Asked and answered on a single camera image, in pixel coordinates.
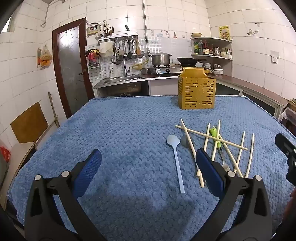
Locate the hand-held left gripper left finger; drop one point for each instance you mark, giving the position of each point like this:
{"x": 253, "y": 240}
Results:
{"x": 89, "y": 171}

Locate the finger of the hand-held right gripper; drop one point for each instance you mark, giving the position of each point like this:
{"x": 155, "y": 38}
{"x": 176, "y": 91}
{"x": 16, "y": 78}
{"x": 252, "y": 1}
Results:
{"x": 290, "y": 157}

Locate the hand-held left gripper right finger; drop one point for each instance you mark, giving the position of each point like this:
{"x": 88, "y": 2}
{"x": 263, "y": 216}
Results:
{"x": 208, "y": 171}

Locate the wooden chopstick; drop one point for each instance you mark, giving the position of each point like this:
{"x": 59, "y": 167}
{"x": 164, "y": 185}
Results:
{"x": 240, "y": 148}
{"x": 207, "y": 133}
{"x": 196, "y": 132}
{"x": 189, "y": 144}
{"x": 250, "y": 153}
{"x": 232, "y": 160}
{"x": 217, "y": 131}

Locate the grey translucent spoon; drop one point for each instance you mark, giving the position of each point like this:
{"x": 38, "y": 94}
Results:
{"x": 184, "y": 141}

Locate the light blue plastic spoon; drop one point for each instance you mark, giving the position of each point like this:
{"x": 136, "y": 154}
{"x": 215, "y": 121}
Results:
{"x": 173, "y": 141}

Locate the yellow perforated utensil holder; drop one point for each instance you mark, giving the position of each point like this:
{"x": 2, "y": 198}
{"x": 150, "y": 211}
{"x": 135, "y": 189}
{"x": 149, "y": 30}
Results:
{"x": 192, "y": 70}

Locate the cardboard box with greens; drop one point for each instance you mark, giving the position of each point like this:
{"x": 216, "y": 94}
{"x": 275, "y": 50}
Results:
{"x": 291, "y": 113}

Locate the blue textured blanket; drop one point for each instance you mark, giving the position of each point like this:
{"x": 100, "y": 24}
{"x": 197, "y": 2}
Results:
{"x": 115, "y": 129}

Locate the wooden broom stick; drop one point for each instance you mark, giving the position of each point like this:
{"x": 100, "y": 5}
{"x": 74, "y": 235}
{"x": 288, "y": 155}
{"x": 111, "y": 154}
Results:
{"x": 53, "y": 109}

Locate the brown wooden board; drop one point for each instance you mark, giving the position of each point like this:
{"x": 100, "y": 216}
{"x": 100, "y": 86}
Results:
{"x": 29, "y": 122}

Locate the red plastic bag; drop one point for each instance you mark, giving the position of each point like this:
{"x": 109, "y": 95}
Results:
{"x": 4, "y": 154}

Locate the steel sink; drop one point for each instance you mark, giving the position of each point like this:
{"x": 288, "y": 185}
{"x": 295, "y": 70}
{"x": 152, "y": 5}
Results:
{"x": 120, "y": 79}

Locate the white soap bottle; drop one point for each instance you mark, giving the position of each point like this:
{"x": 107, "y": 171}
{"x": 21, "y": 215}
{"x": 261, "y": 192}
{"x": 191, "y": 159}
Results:
{"x": 112, "y": 72}

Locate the stack of dishes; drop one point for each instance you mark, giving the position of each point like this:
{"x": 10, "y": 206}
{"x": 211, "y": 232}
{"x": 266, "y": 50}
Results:
{"x": 215, "y": 69}

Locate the brown framed glass door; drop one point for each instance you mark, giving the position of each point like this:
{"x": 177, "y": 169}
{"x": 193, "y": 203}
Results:
{"x": 69, "y": 69}

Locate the white corner shelf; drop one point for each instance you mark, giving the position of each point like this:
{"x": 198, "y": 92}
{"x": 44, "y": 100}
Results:
{"x": 227, "y": 67}

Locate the metal faucet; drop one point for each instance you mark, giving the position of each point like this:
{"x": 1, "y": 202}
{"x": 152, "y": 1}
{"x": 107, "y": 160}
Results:
{"x": 125, "y": 67}

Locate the gas stove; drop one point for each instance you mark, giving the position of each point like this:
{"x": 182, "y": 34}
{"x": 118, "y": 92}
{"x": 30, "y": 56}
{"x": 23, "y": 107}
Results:
{"x": 161, "y": 70}

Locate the black wok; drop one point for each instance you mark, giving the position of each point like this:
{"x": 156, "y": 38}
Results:
{"x": 187, "y": 60}

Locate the red and yellow cloth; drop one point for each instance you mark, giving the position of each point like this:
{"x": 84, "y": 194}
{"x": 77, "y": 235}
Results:
{"x": 92, "y": 54}

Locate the steel pot with lid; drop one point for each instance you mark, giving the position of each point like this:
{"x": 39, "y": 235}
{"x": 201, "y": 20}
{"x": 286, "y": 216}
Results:
{"x": 160, "y": 59}

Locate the hanging clear plastic bag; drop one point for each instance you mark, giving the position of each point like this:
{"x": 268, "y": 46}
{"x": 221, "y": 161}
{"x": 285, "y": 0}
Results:
{"x": 45, "y": 58}

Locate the row of condiment bottles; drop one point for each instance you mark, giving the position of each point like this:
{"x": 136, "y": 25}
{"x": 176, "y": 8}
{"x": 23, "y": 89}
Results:
{"x": 203, "y": 48}

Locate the white hanging cloth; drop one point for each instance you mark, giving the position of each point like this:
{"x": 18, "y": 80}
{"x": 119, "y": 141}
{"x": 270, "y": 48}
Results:
{"x": 106, "y": 49}

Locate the black hanging ladle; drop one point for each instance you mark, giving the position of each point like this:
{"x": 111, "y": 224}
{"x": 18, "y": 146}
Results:
{"x": 130, "y": 54}

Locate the wooden hanging spatula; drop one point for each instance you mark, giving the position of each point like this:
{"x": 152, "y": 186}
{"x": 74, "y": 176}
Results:
{"x": 137, "y": 48}

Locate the yellow bowl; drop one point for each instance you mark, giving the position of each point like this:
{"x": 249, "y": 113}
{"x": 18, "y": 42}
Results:
{"x": 196, "y": 35}

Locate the utensil cup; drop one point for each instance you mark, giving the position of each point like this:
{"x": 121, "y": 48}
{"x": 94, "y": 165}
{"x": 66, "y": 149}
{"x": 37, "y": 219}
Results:
{"x": 108, "y": 32}

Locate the vertical metal pipe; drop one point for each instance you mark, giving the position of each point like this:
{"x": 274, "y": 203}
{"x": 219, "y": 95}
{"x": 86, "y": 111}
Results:
{"x": 145, "y": 23}

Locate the white wall socket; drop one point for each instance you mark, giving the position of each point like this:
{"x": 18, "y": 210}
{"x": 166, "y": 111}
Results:
{"x": 274, "y": 56}

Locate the metal wall rack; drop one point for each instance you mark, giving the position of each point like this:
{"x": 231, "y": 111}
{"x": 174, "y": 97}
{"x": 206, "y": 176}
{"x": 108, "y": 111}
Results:
{"x": 120, "y": 36}

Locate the yellow wall poster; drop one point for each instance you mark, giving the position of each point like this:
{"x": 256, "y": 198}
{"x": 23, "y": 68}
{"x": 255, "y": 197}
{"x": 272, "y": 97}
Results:
{"x": 224, "y": 32}

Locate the beige wall control box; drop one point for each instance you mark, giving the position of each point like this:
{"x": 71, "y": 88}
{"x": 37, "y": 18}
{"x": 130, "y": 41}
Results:
{"x": 93, "y": 30}

